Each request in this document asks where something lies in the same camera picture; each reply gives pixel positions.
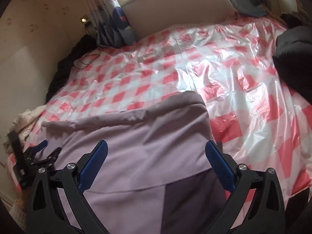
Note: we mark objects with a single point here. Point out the lilac and purple garment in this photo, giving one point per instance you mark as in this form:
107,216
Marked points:
156,178

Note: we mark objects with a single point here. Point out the beige padded headboard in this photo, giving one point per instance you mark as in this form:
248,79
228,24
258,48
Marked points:
147,17

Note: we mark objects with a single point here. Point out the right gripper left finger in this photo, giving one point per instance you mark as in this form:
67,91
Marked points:
45,212

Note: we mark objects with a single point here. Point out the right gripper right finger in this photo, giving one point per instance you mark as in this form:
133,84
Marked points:
266,213

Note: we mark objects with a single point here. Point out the red checkered plastic bed cover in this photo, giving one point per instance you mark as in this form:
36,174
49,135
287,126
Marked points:
260,121

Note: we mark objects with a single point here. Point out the black clothes pile by wall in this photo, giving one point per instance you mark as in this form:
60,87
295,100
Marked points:
85,44

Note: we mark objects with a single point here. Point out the black jacket on right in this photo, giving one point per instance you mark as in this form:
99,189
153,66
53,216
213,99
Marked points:
292,57

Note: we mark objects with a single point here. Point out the beige quilted jacket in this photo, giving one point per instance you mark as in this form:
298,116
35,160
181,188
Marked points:
24,122

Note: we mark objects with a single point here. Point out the blue patterned left curtain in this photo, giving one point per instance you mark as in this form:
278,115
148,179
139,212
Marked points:
111,24

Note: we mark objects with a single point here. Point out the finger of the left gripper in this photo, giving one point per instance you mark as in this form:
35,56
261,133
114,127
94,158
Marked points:
51,159
39,147

